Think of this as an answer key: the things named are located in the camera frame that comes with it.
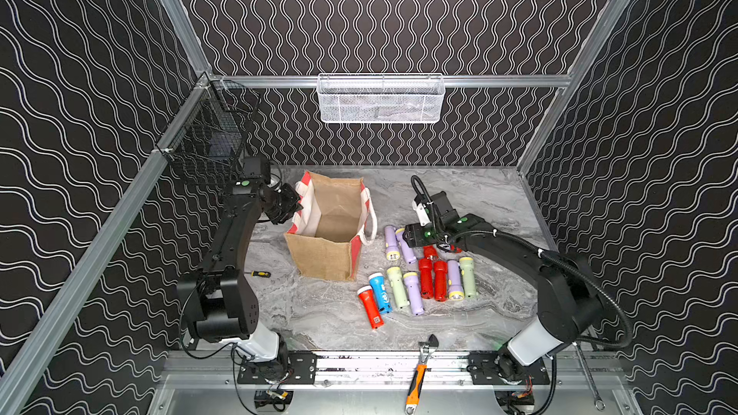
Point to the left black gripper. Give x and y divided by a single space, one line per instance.
288 202

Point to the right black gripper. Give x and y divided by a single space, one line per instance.
415 233

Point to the purple flashlight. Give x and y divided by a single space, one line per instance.
392 247
412 283
406 251
455 287

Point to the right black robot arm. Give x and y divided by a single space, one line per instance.
569 300

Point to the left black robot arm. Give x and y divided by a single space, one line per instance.
218 305

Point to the green flashlight lower right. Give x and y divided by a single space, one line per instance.
467 269

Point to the green flashlight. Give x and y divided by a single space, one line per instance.
467 269
396 280

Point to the red flashlight long upper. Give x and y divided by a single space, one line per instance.
430 253

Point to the yellow black screwdriver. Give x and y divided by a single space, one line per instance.
260 274

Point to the green flashlight lower left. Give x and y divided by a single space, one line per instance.
396 280

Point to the blue flashlight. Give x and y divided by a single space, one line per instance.
378 284

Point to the orange adjustable wrench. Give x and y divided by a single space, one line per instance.
427 348

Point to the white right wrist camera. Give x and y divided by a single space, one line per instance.
423 210

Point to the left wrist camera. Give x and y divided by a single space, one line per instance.
255 168

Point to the black wire basket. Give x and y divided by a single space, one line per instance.
210 148

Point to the white wire basket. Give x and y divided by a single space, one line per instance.
391 98

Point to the metal base rail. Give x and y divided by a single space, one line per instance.
384 370

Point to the aluminium corner post right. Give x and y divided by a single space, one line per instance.
591 47

